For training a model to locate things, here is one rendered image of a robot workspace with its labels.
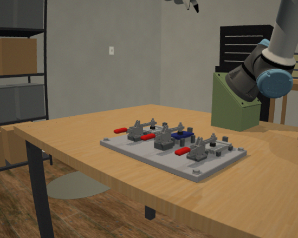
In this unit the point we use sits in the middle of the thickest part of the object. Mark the red-handled toggle clamp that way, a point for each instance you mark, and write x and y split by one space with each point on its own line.
197 149

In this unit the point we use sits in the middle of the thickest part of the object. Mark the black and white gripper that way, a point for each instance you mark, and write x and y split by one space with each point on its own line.
187 4

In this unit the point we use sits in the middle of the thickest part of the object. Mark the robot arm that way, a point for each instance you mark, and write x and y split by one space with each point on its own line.
269 67

